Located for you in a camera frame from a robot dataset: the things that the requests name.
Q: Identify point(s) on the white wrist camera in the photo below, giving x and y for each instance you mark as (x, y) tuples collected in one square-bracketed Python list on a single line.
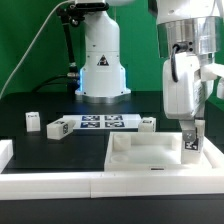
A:
[(211, 72)]

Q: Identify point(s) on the white front fence rail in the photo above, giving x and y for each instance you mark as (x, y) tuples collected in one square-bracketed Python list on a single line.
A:
[(110, 184)]

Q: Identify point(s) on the white fence block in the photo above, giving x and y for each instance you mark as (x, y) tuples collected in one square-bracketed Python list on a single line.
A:
[(213, 154), (6, 153)]

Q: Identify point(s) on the white left fence block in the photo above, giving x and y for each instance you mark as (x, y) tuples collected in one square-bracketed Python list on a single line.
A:
[(6, 153)]

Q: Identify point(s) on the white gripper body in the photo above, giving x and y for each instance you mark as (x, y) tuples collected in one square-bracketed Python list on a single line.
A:
[(185, 98)]

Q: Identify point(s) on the white right fence block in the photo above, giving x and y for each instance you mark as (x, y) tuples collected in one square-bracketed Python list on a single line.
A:
[(213, 154)]

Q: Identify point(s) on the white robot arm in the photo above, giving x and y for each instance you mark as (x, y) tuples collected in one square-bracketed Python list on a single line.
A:
[(188, 38)]

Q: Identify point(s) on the white tag base sheet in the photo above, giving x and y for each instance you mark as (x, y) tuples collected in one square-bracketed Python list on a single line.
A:
[(114, 121)]

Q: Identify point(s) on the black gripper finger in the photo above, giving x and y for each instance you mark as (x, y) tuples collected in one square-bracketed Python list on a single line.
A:
[(188, 130)]

